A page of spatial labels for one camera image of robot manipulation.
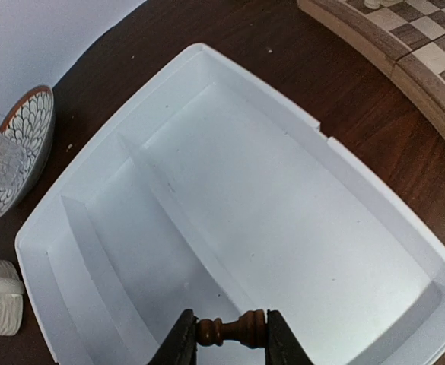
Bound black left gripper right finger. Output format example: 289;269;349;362
265;310;313;365

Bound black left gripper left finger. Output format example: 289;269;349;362
149;309;197;365

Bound dark pawn sideways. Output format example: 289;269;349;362
195;309;267;349

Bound white plastic compartment tray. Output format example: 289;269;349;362
15;43;445;364

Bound clear drinking glass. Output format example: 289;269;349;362
0;133;27;189

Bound patterned ceramic plate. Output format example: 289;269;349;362
0;84;56;217

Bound wooden chessboard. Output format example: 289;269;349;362
297;1;445;140

